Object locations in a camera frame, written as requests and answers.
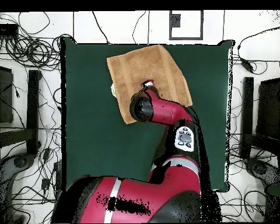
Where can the small black plug adapter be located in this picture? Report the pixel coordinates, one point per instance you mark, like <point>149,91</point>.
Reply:
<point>45,183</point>

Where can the narrow black power strip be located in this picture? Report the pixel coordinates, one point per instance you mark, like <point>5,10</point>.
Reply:
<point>58,177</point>

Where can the orange terry towel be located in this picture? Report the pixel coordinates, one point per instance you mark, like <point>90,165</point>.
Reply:
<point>142,67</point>

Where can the dark green table cloth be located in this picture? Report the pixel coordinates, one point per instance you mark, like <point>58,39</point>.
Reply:
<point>95,144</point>

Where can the grey square frame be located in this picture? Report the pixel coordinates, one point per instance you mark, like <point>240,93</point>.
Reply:
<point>175,21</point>

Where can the black rectangular box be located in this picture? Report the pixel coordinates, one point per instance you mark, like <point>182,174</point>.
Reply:
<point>4,29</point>

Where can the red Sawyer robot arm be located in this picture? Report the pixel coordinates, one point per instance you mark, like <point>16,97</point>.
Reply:
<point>168,112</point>

